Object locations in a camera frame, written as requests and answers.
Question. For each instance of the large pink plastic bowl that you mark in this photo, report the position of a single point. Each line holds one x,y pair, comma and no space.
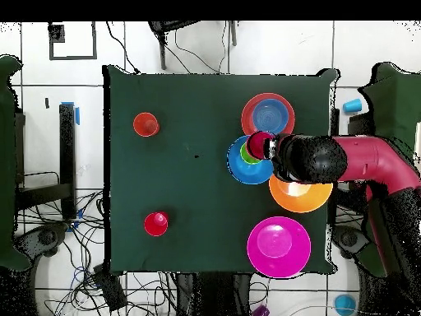
279,247

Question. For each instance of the green plastic cup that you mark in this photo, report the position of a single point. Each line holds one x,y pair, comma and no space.
245,158

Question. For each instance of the magenta plastic cup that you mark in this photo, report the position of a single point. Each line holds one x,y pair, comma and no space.
256,144

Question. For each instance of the white box stack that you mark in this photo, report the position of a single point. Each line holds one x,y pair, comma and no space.
418,138

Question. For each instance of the blue plastic cup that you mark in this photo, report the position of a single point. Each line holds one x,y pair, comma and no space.
344,304
352,106

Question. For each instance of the black camera tripod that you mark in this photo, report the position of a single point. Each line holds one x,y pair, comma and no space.
161,49

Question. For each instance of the orange plastic cup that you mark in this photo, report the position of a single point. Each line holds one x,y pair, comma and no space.
141,121

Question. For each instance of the large smooth blue bowl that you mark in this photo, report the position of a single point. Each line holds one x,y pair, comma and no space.
243,172

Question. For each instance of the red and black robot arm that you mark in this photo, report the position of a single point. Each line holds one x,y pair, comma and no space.
378,161

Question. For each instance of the black table frame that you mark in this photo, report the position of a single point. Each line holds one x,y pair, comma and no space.
67,148
358,125

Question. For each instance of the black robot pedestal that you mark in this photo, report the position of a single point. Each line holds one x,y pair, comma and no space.
213,293

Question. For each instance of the green cloth side table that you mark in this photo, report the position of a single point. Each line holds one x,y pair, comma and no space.
8,164
394,98

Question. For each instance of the black power strip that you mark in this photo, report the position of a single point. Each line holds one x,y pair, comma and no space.
110,289

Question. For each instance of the purple plastic cup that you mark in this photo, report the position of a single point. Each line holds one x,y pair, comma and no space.
260,311

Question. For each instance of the red plastic cup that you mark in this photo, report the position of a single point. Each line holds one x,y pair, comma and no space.
153,227

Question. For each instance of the large yellow-orange plastic bowl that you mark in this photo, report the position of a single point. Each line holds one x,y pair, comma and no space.
302,197

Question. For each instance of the dark green tablecloth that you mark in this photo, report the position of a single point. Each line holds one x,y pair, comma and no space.
197,92

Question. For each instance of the orange-red plastic bowl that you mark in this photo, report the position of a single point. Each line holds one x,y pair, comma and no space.
247,115

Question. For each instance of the small ringed blue bowl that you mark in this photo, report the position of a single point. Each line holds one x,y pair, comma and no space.
269,115

